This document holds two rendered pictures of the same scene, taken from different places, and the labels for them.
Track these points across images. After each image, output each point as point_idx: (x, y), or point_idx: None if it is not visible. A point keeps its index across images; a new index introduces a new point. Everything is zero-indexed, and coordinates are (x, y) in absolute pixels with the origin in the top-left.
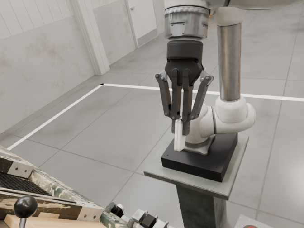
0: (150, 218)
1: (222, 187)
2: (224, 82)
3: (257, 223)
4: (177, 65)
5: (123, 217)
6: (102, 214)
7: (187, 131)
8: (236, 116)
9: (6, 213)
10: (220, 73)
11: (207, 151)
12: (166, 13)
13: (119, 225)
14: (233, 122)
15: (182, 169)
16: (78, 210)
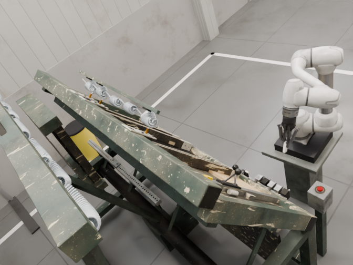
0: (266, 180)
1: (313, 166)
2: None
3: (324, 185)
4: (286, 123)
5: (249, 177)
6: (240, 174)
7: (288, 146)
8: (328, 123)
9: (208, 169)
10: None
11: (307, 142)
12: (283, 108)
13: (250, 181)
14: (325, 126)
15: (288, 153)
16: (231, 171)
